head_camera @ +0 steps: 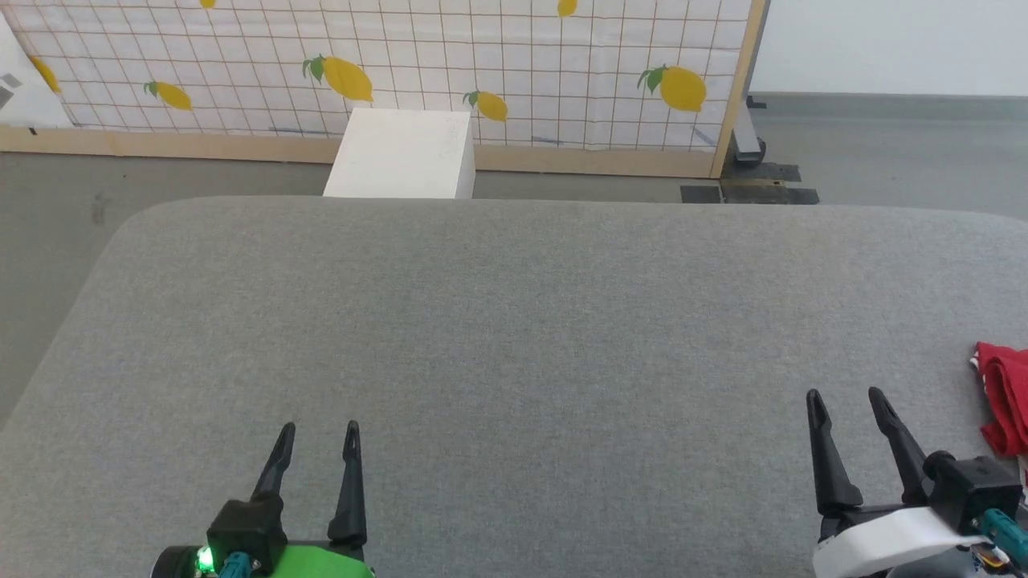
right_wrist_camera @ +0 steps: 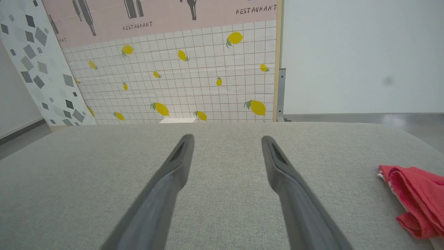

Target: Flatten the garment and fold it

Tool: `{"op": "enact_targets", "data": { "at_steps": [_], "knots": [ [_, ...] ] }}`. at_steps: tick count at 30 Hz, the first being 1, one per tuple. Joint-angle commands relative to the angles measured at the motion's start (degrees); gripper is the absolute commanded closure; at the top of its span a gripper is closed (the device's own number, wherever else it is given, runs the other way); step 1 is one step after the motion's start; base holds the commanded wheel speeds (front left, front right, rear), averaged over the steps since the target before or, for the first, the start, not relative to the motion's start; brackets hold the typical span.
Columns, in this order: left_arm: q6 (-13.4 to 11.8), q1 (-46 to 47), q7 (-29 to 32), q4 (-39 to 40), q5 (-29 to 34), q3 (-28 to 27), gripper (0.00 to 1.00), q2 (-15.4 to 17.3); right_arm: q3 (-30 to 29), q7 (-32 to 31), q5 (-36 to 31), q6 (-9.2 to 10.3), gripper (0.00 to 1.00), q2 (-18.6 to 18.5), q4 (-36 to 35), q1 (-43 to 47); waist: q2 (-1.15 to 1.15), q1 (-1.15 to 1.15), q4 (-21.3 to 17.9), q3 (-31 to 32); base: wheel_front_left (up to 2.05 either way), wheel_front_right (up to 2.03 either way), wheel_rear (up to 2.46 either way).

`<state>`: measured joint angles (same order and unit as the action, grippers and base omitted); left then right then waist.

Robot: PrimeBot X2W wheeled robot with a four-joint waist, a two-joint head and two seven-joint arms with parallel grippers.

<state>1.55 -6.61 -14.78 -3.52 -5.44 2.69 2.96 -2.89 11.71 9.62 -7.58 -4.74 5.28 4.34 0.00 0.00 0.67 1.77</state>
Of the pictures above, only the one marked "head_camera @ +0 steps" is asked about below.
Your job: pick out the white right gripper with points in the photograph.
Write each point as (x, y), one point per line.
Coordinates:
(883, 538)

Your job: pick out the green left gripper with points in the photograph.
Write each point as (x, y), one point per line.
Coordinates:
(321, 562)

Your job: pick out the red and white sports jersey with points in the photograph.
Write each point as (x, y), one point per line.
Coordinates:
(1004, 401)

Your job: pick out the grey fabric sofa cushion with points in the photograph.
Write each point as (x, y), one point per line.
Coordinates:
(522, 337)

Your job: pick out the short black floor tape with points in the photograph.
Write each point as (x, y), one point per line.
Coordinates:
(763, 172)

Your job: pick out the long black floor tape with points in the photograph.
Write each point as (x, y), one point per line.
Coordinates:
(700, 194)

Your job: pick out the white rectangular box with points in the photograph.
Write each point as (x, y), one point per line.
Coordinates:
(401, 152)

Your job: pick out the grey metal partition stand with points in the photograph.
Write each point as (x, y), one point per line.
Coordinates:
(747, 140)

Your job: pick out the white board panel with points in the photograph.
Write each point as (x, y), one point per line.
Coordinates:
(24, 104)

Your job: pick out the lemon print grid sheet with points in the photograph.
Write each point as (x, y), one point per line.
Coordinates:
(522, 48)

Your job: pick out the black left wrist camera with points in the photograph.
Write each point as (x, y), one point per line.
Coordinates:
(245, 526)

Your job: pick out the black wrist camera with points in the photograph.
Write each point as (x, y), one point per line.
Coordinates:
(976, 490)
(245, 526)

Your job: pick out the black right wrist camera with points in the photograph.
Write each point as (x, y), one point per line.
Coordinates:
(976, 490)

